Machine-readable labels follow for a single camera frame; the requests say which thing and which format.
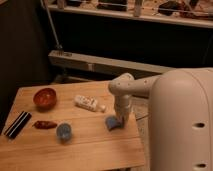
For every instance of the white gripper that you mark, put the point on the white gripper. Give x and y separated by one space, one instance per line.
123 107

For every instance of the white plastic bottle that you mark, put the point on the white plastic bottle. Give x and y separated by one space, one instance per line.
89 103

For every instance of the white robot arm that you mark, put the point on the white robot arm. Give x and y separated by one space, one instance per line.
180 110

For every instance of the blue cup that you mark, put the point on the blue cup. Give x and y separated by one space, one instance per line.
64 132

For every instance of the red bowl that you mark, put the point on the red bowl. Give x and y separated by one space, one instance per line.
45 98

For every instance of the metal pole stand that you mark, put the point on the metal pole stand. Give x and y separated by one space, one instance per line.
58 46

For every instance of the red chili pepper toy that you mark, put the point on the red chili pepper toy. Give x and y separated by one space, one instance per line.
44 124

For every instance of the black striped rectangular block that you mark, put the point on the black striped rectangular block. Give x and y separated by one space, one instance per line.
15 128

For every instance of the wooden shelf with clutter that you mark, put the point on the wooden shelf with clutter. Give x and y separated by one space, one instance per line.
194 13

